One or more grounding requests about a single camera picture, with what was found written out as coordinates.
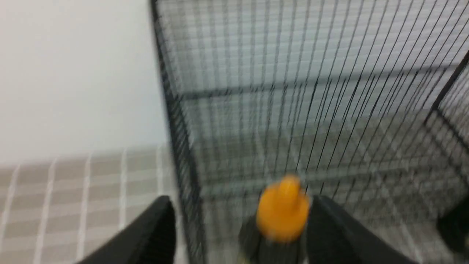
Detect oyster sauce bottle yellow label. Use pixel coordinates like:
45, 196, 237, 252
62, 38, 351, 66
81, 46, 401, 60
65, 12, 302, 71
237, 174, 310, 264

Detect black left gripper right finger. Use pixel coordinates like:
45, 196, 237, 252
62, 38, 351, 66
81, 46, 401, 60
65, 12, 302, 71
306, 195, 415, 264

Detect grey grid tablecloth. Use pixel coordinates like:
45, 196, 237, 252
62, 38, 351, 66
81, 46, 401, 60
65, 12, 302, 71
0, 143, 469, 264

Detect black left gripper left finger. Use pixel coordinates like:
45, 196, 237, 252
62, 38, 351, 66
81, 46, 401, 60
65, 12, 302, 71
79, 195, 177, 264

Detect black wire mesh shelf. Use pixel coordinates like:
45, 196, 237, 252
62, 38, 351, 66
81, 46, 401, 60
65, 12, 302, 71
150, 0, 468, 264

